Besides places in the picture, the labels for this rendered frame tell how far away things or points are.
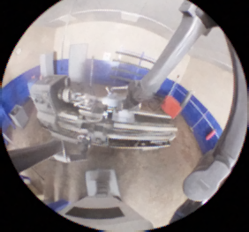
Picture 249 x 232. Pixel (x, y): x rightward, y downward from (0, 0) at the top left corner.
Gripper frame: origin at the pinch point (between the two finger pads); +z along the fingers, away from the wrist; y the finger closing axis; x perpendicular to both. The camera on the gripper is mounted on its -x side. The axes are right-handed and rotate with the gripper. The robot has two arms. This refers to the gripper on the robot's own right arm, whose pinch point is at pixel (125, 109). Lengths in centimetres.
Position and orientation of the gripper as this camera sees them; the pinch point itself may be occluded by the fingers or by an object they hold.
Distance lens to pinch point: 54.1
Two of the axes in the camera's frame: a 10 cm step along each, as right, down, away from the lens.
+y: -9.5, -0.4, -3.2
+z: -3.1, 3.4, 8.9
